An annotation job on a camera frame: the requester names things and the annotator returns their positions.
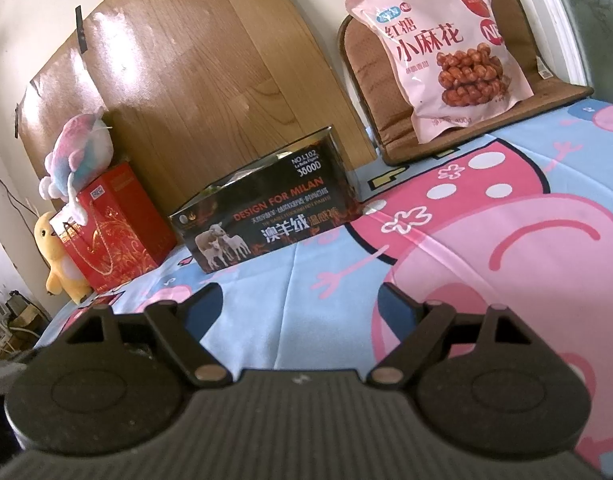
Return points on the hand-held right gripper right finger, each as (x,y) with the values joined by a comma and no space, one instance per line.
(399,315)

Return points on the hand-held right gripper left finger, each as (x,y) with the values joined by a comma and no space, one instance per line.
(206,305)

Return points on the black printed cardboard box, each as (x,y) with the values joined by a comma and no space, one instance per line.
(266,220)

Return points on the red gift bag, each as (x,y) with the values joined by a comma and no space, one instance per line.
(121,230)

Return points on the cartoon printed bed sheet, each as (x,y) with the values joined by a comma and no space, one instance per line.
(486,220)

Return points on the yellow plush duck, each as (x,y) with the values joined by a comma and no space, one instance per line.
(59,255)

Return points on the pink blue plush dolphin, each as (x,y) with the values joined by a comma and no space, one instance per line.
(79,155)

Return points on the brown seat cushion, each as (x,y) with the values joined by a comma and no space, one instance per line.
(376,90)

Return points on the wooden board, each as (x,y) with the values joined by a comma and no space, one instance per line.
(196,70)

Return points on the black tape strip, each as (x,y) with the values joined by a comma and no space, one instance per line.
(81,30)
(17,120)

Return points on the large pink snack bag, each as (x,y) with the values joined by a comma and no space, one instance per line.
(436,50)

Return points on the white window frame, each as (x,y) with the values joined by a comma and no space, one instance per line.
(541,20)

